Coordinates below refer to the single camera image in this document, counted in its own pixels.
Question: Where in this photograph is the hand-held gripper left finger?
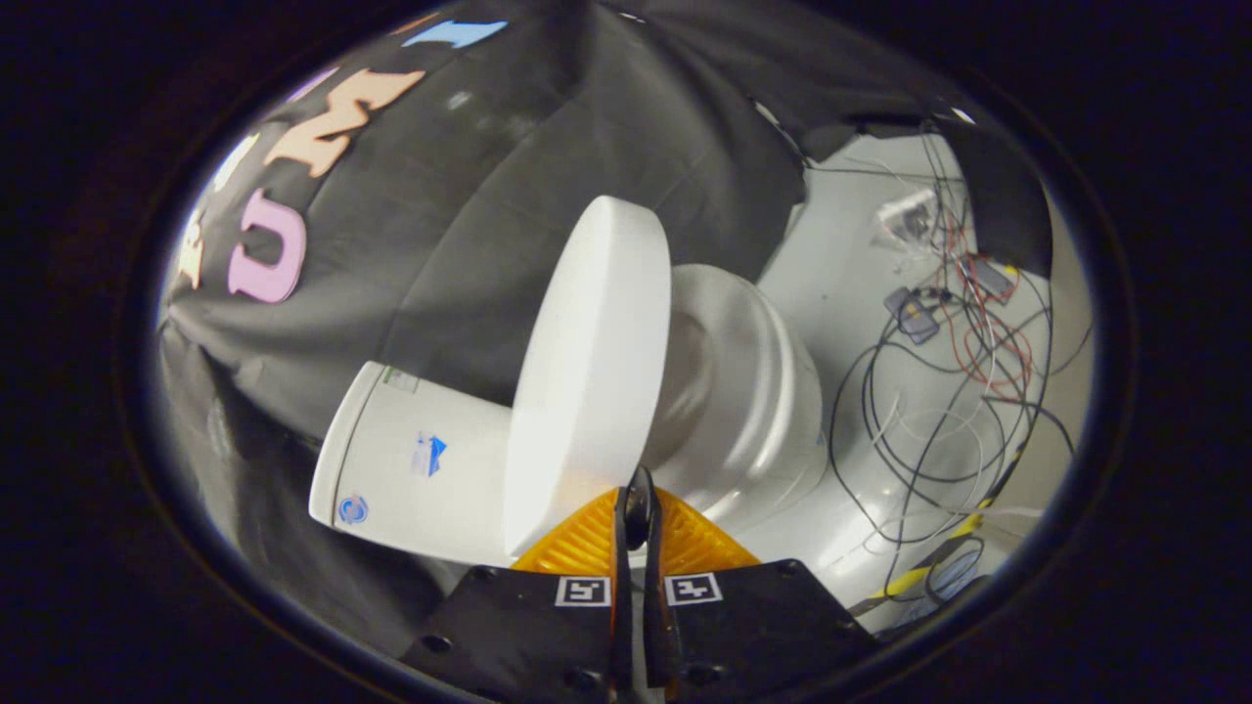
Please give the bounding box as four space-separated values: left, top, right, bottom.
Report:
401 467 647 704

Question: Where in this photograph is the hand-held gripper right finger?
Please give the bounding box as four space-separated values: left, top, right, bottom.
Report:
641 467 881 704

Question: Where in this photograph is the white toilet bowl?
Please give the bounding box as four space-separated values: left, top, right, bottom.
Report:
675 293 830 534

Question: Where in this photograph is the white toilet tank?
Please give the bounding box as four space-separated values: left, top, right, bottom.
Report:
309 360 514 568

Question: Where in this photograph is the white toilet seat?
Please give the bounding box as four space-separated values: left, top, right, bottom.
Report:
641 264 795 480

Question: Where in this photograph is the small grey electronic device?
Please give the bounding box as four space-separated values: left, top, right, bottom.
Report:
885 286 942 345

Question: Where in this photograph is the black backdrop cloth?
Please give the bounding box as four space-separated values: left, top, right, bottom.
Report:
156 0 979 651

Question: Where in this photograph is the small clear electronic device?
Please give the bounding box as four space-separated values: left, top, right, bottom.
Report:
875 189 940 243

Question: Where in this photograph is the small dark electronic device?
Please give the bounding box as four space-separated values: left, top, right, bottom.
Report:
963 254 1018 302

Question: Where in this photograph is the dark cloth piece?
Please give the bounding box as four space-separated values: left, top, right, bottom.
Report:
934 112 1055 280

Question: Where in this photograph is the yellow black striped cable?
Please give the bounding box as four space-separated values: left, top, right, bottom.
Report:
851 440 1028 612

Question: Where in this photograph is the red wire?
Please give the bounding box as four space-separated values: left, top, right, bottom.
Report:
944 210 1033 402

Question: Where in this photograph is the tangle of floor cables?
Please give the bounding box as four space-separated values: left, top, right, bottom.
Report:
829 137 1092 607

